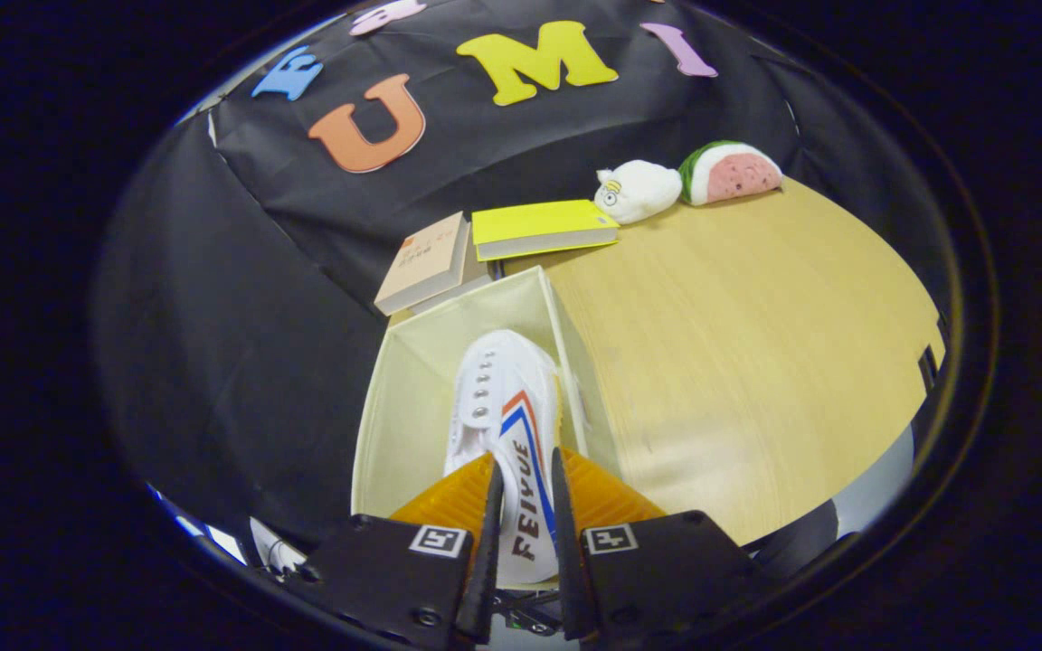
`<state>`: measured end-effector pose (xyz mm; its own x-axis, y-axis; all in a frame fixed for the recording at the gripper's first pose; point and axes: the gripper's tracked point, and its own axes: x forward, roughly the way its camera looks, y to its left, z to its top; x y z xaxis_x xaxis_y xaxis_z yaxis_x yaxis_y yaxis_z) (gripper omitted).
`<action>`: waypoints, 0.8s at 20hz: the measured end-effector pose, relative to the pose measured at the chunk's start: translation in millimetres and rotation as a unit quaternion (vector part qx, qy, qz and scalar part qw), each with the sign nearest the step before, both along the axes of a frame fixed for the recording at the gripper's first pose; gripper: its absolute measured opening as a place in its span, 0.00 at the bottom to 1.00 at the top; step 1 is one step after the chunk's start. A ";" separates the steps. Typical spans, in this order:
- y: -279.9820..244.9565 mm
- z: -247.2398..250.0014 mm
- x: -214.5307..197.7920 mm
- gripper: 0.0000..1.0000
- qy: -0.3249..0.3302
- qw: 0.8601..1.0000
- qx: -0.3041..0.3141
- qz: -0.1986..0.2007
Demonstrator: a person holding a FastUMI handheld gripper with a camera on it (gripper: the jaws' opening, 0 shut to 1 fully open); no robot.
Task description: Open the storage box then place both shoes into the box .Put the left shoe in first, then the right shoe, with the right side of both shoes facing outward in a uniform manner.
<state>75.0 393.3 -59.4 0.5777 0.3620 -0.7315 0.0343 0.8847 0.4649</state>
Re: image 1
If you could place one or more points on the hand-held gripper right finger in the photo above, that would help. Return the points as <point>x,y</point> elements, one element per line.
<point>566,561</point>

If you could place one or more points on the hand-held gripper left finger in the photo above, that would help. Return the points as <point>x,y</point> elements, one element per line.
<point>485,561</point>

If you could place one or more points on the cream fabric storage box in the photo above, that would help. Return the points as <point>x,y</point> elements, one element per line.
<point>412,398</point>

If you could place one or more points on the white canvas shoe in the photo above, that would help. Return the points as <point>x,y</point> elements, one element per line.
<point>503,380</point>

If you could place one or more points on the white paper sheet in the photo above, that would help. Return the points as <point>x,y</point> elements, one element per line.
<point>266,542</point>

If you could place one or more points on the grey book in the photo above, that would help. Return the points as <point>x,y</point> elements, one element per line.
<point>478,271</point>

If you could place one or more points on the tan book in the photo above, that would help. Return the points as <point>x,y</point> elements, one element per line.
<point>421,262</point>

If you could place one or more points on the yellow book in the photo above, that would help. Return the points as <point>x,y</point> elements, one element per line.
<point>535,221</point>

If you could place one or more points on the black backdrop cloth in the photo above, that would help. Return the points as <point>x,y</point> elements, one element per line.
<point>213,316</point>

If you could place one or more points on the white plush toy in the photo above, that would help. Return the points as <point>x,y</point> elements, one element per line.
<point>643,190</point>

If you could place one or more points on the watermelon slice plush toy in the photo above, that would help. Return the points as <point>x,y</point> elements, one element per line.
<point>738,172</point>

